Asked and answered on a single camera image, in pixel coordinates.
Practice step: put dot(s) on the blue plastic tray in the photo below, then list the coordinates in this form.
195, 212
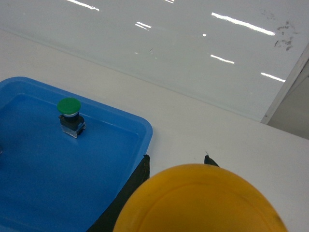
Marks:
51, 181

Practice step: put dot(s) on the yellow mushroom push button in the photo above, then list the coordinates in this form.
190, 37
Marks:
198, 198

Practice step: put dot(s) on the white glossy whiteboard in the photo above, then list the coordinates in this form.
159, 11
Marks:
239, 55

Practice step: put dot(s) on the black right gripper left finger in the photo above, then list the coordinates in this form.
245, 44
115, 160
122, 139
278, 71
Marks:
107, 220

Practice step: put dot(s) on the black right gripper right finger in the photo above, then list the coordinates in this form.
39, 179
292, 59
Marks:
210, 161

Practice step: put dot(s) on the green mushroom push button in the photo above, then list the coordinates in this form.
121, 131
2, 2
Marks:
71, 122

